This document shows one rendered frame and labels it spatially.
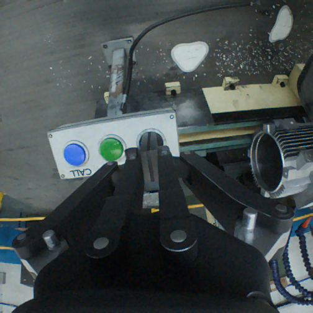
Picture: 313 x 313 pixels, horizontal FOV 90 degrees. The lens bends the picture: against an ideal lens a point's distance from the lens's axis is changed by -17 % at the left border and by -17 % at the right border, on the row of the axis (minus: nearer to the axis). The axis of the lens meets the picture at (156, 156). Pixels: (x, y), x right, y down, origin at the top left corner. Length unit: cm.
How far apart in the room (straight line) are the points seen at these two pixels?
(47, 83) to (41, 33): 14
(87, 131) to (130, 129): 5
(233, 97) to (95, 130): 39
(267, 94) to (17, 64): 65
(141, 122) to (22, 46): 35
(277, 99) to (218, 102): 17
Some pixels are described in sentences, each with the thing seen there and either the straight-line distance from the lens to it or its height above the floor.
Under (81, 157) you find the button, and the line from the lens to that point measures 25.
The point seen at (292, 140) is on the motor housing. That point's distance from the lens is 47.
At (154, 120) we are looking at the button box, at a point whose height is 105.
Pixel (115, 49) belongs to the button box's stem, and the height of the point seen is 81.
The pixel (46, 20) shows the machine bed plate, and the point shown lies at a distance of 45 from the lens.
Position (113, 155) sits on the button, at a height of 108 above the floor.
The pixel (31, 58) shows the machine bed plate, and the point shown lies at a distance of 50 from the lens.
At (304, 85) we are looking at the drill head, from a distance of 36.
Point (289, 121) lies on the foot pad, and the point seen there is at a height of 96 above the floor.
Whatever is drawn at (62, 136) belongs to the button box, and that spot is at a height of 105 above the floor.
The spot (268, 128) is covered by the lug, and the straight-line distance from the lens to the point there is 49.
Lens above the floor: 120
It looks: 30 degrees down
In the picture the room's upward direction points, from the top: 173 degrees clockwise
